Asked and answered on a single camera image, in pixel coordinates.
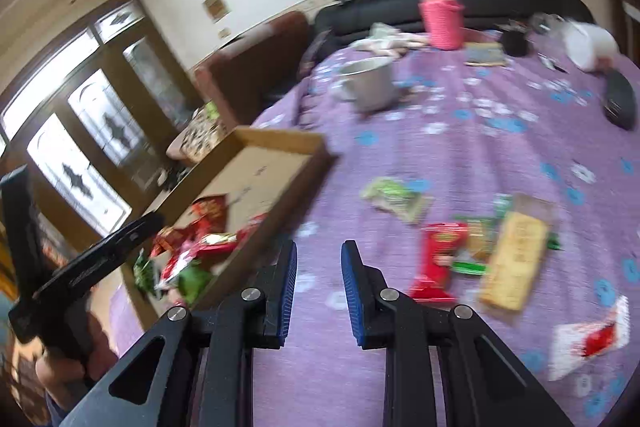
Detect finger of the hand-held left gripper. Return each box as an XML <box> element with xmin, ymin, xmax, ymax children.
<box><xmin>32</xmin><ymin>212</ymin><xmax>166</xmax><ymax>303</ymax></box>

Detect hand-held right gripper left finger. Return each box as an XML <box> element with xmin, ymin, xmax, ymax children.
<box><xmin>60</xmin><ymin>239</ymin><xmax>298</xmax><ymax>427</ymax></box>

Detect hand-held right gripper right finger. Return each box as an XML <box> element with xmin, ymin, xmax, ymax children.
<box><xmin>341</xmin><ymin>240</ymin><xmax>576</xmax><ymax>427</ymax></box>

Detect red bar packet yellow label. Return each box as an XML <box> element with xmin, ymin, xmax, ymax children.
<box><xmin>200</xmin><ymin>214</ymin><xmax>268</xmax><ymax>258</ymax></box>

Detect dark red gold-print packet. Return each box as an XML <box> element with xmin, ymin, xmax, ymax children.
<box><xmin>150</xmin><ymin>227</ymin><xmax>201</xmax><ymax>258</ymax></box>

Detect white and red snack packet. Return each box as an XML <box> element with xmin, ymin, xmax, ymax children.
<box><xmin>155</xmin><ymin>247</ymin><xmax>211</xmax><ymax>290</ymax></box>
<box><xmin>547</xmin><ymin>294</ymin><xmax>631</xmax><ymax>383</ymax></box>

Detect red packet with gold emblem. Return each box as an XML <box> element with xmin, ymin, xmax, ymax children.
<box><xmin>409</xmin><ymin>222</ymin><xmax>468</xmax><ymax>304</ymax></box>

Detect green pea snack packet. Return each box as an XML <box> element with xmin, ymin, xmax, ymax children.
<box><xmin>132</xmin><ymin>254</ymin><xmax>213</xmax><ymax>305</ymax></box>

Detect light green snack packet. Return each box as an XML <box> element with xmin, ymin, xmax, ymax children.
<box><xmin>361</xmin><ymin>177</ymin><xmax>433</xmax><ymax>224</ymax></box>

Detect cardboard tray box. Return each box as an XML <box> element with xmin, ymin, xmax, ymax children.
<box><xmin>120</xmin><ymin>125</ymin><xmax>333</xmax><ymax>313</ymax></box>

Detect small clear green candy packet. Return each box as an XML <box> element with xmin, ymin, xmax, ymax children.
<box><xmin>450</xmin><ymin>216</ymin><xmax>501</xmax><ymax>277</ymax></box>

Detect yellow cracker bar packet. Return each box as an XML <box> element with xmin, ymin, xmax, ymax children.
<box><xmin>477</xmin><ymin>194</ymin><xmax>557</xmax><ymax>314</ymax></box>

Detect glossy green snack packet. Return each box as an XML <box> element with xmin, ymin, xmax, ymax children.
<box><xmin>494</xmin><ymin>194</ymin><xmax>562</xmax><ymax>253</ymax></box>

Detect person's left hand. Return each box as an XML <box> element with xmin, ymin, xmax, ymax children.
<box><xmin>36</xmin><ymin>349</ymin><xmax>96</xmax><ymax>410</ymax></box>

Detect wooden glass double doors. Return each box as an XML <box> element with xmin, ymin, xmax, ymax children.
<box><xmin>0</xmin><ymin>0</ymin><xmax>203</xmax><ymax>238</ymax></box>

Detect floral blanket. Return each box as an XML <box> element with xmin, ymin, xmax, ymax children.
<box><xmin>180</xmin><ymin>103</ymin><xmax>223</xmax><ymax>160</ymax></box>

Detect purple floral tablecloth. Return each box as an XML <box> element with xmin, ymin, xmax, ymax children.
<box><xmin>107</xmin><ymin>19</ymin><xmax>640</xmax><ymax>427</ymax></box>

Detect white mug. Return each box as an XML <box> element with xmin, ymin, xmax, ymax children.
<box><xmin>332</xmin><ymin>57</ymin><xmax>398</xmax><ymax>112</ymax></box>

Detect brown armchair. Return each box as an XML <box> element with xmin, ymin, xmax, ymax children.
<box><xmin>167</xmin><ymin>11</ymin><xmax>313</xmax><ymax>168</ymax></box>

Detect white cloth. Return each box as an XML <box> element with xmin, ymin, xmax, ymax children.
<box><xmin>350</xmin><ymin>23</ymin><xmax>431</xmax><ymax>58</ymax></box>

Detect small booklet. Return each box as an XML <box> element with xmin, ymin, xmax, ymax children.
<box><xmin>464</xmin><ymin>42</ymin><xmax>507</xmax><ymax>68</ymax></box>

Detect black leather sofa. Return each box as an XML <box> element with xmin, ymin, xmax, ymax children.
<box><xmin>265</xmin><ymin>0</ymin><xmax>596</xmax><ymax>108</ymax></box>

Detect pink knit-sleeve bottle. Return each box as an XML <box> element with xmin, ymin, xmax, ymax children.
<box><xmin>417</xmin><ymin>0</ymin><xmax>463</xmax><ymax>51</ymax></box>

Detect black cup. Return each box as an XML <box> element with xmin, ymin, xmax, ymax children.
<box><xmin>500</xmin><ymin>24</ymin><xmax>531</xmax><ymax>58</ymax></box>

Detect small metal pen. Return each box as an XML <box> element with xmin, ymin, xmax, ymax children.
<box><xmin>537</xmin><ymin>53</ymin><xmax>568</xmax><ymax>74</ymax></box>

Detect black oval case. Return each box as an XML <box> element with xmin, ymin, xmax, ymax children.
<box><xmin>602</xmin><ymin>69</ymin><xmax>638</xmax><ymax>130</ymax></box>

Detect clear glass bulb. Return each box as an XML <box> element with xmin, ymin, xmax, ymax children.
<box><xmin>530</xmin><ymin>13</ymin><xmax>566</xmax><ymax>38</ymax></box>

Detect white plastic jar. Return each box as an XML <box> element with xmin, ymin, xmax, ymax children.
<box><xmin>561</xmin><ymin>21</ymin><xmax>621</xmax><ymax>72</ymax></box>

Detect yellow wall plaque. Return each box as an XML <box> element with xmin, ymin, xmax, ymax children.
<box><xmin>204</xmin><ymin>0</ymin><xmax>231</xmax><ymax>22</ymax></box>

